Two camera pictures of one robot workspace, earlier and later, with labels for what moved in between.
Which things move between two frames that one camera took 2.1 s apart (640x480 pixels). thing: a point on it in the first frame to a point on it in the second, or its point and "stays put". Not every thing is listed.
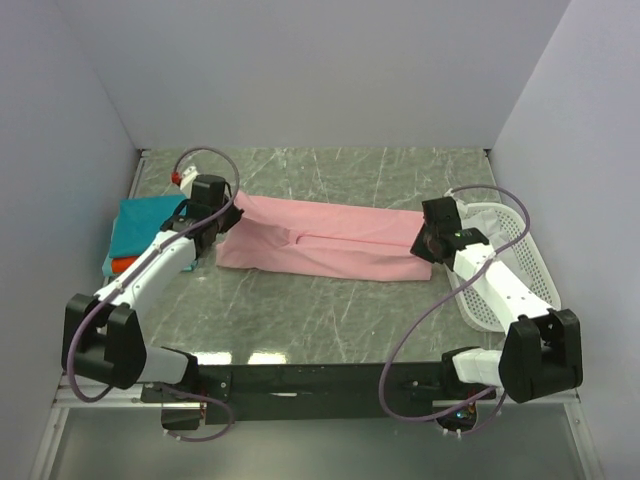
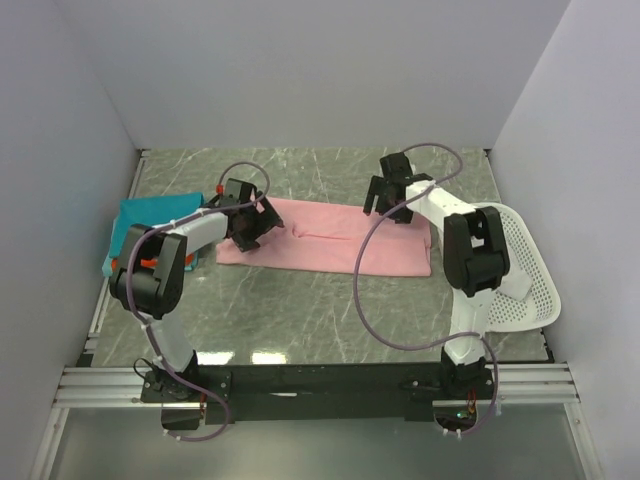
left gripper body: [226, 222] to [251, 221]
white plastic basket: [520, 249] stays put
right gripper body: [423, 246] to [390, 207]
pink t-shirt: [325, 240] stays put
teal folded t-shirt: [137, 220] stays put
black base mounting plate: [289, 393] stays put
